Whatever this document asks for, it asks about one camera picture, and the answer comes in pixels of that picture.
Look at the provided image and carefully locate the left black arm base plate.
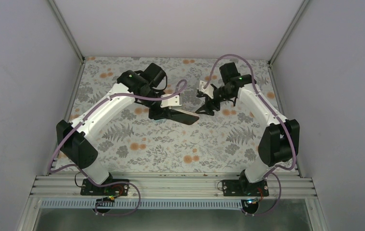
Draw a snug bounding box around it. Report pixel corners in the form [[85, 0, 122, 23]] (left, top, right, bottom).
[[80, 179, 129, 197]]

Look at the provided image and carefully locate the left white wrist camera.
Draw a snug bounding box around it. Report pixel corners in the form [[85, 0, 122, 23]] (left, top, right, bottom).
[[160, 94, 182, 108]]

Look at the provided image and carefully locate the aluminium rail base frame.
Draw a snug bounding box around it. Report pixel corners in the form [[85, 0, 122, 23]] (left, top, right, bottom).
[[18, 172, 327, 231]]

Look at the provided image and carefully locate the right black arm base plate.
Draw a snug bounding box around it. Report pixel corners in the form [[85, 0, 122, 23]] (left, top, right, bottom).
[[217, 180, 269, 197]]

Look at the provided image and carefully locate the floral patterned table mat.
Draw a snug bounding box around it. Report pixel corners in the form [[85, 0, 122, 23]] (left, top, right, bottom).
[[71, 56, 264, 173]]

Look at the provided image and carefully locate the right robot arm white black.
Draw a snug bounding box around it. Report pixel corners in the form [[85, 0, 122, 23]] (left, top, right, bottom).
[[196, 62, 300, 196]]

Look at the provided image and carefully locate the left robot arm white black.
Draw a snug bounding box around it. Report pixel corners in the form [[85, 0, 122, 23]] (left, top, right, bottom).
[[54, 63, 166, 195]]

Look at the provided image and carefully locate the phone in blue case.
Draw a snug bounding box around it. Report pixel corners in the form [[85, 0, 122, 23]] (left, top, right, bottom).
[[152, 115, 168, 121]]

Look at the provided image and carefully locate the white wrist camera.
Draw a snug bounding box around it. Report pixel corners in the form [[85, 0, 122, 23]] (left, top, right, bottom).
[[160, 94, 182, 108], [197, 80, 214, 99]]

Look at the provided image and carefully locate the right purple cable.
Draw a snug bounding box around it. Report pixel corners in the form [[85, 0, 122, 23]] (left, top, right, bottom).
[[205, 54, 298, 179]]

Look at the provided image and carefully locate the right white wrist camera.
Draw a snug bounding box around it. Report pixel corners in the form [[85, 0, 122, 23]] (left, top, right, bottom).
[[197, 80, 214, 99]]

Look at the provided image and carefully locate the purple cable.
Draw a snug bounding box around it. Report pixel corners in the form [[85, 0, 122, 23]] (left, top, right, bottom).
[[48, 79, 188, 189], [205, 54, 298, 179]]

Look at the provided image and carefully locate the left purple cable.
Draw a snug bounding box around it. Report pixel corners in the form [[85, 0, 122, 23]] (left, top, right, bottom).
[[48, 79, 188, 189]]

